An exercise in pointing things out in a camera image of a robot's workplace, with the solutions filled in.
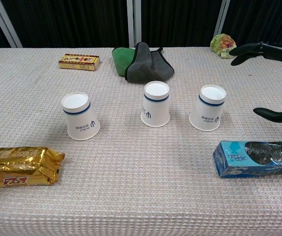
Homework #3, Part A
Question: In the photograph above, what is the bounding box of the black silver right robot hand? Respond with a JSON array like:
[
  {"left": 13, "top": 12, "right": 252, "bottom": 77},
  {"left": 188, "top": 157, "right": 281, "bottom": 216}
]
[{"left": 229, "top": 41, "right": 282, "bottom": 123}]

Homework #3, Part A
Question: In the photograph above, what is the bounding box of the white paper cup blue band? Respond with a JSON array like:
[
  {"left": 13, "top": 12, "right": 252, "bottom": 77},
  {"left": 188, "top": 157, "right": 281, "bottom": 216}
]
[
  {"left": 189, "top": 85, "right": 227, "bottom": 131},
  {"left": 61, "top": 92, "right": 100, "bottom": 141},
  {"left": 140, "top": 80, "right": 170, "bottom": 128}
]

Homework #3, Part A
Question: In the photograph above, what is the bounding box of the crumpled green snack bag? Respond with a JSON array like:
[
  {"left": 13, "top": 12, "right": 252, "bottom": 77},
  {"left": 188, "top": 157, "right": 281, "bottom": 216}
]
[{"left": 210, "top": 33, "right": 237, "bottom": 59}]

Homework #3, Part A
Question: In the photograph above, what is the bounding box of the blue cookie box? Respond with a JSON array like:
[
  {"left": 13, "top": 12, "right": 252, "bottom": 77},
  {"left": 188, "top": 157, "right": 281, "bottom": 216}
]
[{"left": 213, "top": 140, "right": 282, "bottom": 178}]

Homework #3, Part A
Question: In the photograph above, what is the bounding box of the green grey folded cloth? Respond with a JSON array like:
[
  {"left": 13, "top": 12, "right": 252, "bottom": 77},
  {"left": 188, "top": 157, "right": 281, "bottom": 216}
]
[{"left": 112, "top": 41, "right": 175, "bottom": 84}]

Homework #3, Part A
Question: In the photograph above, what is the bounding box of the small yellow red box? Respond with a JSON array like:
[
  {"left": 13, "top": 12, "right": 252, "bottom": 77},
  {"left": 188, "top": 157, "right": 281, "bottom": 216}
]
[{"left": 58, "top": 53, "right": 101, "bottom": 71}]

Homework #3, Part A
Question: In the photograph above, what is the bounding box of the beige waffle tablecloth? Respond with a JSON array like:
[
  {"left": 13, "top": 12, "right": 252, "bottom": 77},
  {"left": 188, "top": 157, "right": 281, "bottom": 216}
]
[{"left": 0, "top": 46, "right": 282, "bottom": 236}]

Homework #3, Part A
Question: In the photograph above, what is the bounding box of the gold foil snack package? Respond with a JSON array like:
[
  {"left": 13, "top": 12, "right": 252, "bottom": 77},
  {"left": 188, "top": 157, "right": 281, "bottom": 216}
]
[{"left": 0, "top": 146, "right": 65, "bottom": 189}]

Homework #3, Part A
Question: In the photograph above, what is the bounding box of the grey metal frame post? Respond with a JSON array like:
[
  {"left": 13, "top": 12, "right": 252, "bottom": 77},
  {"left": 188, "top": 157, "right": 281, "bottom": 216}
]
[
  {"left": 214, "top": 0, "right": 231, "bottom": 37},
  {"left": 0, "top": 0, "right": 23, "bottom": 49},
  {"left": 127, "top": 0, "right": 141, "bottom": 48}
]

